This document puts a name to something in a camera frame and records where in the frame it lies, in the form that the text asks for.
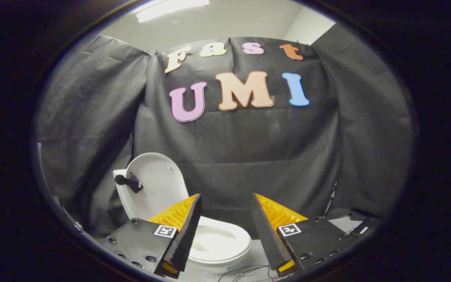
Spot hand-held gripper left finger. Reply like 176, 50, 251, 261
100, 193, 203, 279

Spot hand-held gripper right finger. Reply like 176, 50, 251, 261
250, 193, 361, 275

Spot white toilet lid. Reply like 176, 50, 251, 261
125, 152, 190, 221

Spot black lid handle knob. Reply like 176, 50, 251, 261
114, 174, 144, 194

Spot white toilet bowl with seat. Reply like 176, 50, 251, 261
188, 216, 252, 275

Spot black backdrop cloth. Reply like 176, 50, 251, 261
37, 35, 415, 237

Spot black box white label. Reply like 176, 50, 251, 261
349, 217, 381, 238

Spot tangle of thin cables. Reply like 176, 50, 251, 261
217, 264, 289, 282

